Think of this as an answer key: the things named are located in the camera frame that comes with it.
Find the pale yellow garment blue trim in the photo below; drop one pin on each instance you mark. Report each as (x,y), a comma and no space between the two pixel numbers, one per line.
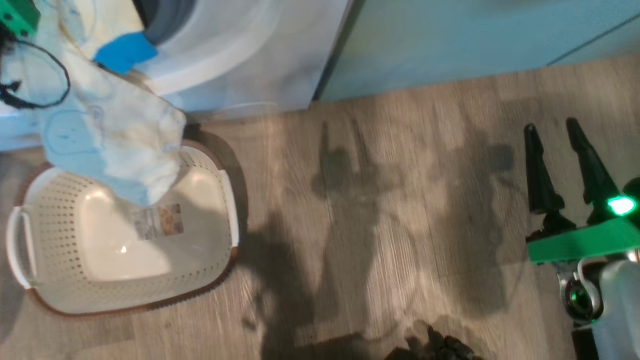
(115,135)

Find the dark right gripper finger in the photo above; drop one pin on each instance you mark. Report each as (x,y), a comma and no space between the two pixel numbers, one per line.
(597,175)
(542,185)

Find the white perforated laundry basket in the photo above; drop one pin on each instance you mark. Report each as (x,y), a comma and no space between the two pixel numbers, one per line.
(100,270)

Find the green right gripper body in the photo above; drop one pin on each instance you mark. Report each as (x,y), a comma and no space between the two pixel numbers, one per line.
(585,242)

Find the white front-load washing machine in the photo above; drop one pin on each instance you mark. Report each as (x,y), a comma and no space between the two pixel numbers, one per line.
(250,55)

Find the wide teal cabinet front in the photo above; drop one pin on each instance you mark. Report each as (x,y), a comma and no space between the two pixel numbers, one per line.
(475,40)

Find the basket product label sticker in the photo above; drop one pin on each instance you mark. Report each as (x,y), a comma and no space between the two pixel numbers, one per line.
(157,221)

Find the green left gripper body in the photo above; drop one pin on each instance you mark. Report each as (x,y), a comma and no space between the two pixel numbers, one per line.
(17,15)

